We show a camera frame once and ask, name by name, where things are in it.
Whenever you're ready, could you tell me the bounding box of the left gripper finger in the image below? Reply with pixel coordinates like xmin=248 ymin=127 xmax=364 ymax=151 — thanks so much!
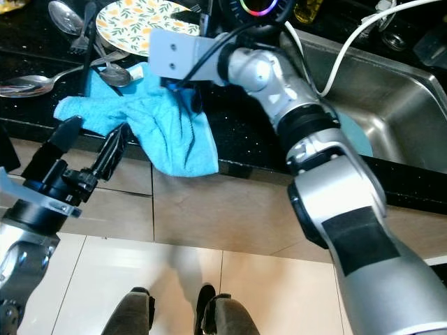
xmin=47 ymin=116 xmax=85 ymax=163
xmin=101 ymin=124 xmax=131 ymax=179

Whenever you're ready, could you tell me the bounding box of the blue cloth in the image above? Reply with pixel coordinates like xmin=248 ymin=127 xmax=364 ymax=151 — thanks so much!
xmin=53 ymin=63 xmax=219 ymax=177

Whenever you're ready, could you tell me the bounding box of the large metal spoon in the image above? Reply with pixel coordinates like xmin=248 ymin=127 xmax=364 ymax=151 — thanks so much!
xmin=0 ymin=61 xmax=85 ymax=98

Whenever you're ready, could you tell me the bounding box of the teal plate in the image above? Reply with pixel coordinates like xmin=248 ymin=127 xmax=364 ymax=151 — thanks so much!
xmin=335 ymin=108 xmax=376 ymax=158

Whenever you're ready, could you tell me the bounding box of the metal fork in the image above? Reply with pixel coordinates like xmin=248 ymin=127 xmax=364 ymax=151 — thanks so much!
xmin=70 ymin=3 xmax=93 ymax=55

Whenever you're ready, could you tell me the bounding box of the beige drawer cabinet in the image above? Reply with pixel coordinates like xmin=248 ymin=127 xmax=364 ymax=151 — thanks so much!
xmin=0 ymin=136 xmax=447 ymax=259

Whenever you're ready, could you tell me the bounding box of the dark oil bottle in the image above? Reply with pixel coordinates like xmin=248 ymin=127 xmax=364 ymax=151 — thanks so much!
xmin=293 ymin=0 xmax=325 ymax=25

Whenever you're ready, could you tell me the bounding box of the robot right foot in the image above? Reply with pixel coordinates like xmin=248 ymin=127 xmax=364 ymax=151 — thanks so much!
xmin=194 ymin=283 xmax=261 ymax=335

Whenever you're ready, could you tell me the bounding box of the steel sink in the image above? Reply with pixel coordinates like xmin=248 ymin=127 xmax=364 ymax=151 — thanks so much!
xmin=279 ymin=31 xmax=447 ymax=175

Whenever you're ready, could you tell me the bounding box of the clear sponge holder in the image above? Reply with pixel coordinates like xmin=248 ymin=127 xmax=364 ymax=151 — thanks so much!
xmin=412 ymin=24 xmax=447 ymax=67

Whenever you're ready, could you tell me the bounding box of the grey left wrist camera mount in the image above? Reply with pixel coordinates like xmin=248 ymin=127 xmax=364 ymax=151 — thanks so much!
xmin=0 ymin=164 xmax=83 ymax=218

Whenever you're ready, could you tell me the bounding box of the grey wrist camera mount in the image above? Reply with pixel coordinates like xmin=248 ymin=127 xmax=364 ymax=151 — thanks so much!
xmin=148 ymin=28 xmax=235 ymax=81
xmin=0 ymin=164 xmax=83 ymax=218

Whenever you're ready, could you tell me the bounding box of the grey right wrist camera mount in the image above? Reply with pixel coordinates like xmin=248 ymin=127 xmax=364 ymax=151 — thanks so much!
xmin=148 ymin=28 xmax=235 ymax=81

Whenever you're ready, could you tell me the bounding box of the black speaker with colour ring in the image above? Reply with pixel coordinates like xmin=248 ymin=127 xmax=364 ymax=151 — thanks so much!
xmin=217 ymin=0 xmax=294 ymax=32

